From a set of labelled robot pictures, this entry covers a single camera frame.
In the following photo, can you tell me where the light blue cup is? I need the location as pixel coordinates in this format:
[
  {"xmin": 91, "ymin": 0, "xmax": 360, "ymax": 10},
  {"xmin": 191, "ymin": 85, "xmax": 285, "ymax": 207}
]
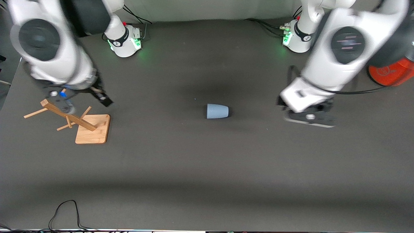
[{"xmin": 207, "ymin": 104, "xmax": 229, "ymax": 119}]

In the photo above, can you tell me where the wooden mug tree stand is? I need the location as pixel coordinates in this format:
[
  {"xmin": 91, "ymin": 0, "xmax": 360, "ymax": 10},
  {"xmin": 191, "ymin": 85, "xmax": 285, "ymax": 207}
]
[{"xmin": 24, "ymin": 89, "xmax": 111, "ymax": 144}]

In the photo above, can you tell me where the orange cylindrical can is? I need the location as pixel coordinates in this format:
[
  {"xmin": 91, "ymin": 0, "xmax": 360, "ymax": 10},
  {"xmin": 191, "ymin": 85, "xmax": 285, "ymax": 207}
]
[{"xmin": 368, "ymin": 55, "xmax": 414, "ymax": 87}]

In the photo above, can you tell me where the black left arm wrist cable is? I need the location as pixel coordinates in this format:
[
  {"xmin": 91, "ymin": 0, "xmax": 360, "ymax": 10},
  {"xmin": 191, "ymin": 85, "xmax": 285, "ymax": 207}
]
[{"xmin": 289, "ymin": 65, "xmax": 393, "ymax": 95}]

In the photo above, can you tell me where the black base power cable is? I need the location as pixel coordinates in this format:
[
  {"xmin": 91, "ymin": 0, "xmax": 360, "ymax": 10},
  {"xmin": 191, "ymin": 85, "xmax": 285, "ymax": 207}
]
[
  {"xmin": 122, "ymin": 5, "xmax": 153, "ymax": 25},
  {"xmin": 244, "ymin": 18, "xmax": 287, "ymax": 34}
]

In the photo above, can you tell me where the thin black looped cable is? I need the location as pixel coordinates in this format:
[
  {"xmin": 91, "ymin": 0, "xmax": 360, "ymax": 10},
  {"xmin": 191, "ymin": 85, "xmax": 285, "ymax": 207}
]
[{"xmin": 49, "ymin": 200, "xmax": 97, "ymax": 232}]

